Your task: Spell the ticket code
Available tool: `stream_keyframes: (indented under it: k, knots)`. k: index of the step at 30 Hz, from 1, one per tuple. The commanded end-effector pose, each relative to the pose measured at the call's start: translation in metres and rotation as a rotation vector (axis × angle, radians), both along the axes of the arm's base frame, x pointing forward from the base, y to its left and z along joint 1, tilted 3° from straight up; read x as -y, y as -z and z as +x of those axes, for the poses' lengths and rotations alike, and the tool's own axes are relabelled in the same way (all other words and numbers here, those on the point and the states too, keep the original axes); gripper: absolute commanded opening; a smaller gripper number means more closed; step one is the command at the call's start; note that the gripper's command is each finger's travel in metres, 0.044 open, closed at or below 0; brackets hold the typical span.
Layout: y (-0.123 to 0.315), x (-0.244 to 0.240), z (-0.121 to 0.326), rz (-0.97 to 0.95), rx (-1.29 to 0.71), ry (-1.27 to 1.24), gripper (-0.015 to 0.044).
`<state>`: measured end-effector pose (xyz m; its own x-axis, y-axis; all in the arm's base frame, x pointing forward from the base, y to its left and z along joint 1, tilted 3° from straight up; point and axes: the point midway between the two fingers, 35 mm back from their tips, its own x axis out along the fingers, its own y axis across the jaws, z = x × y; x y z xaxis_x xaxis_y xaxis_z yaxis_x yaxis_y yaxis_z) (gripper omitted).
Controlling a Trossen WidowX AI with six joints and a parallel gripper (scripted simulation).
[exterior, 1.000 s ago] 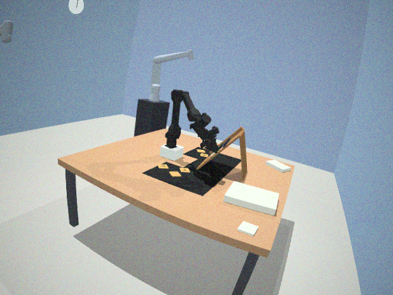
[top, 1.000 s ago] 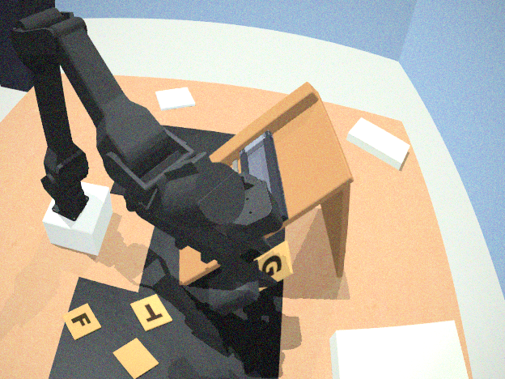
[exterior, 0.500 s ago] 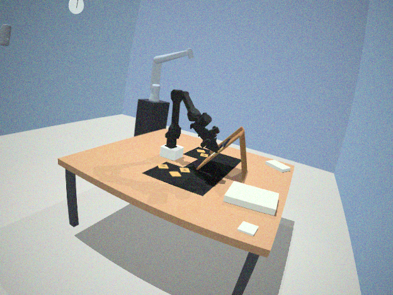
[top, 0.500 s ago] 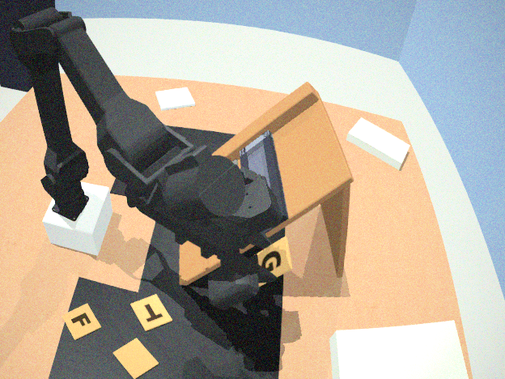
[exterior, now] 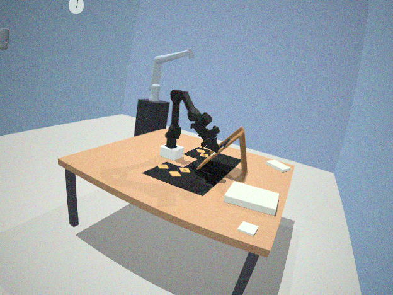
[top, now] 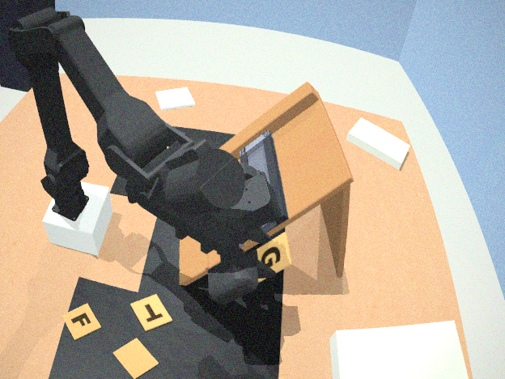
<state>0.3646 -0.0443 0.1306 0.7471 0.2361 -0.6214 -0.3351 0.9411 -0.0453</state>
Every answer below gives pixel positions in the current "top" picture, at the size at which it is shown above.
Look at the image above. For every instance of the tan letter tile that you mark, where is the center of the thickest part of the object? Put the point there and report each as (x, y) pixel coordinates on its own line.
(81, 321)
(151, 312)
(135, 358)

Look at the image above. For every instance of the tan wooden inclined board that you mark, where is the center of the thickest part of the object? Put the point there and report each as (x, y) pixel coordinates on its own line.
(295, 145)

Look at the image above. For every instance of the cream letter tile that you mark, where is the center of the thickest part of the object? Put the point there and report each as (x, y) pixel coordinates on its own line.
(275, 254)

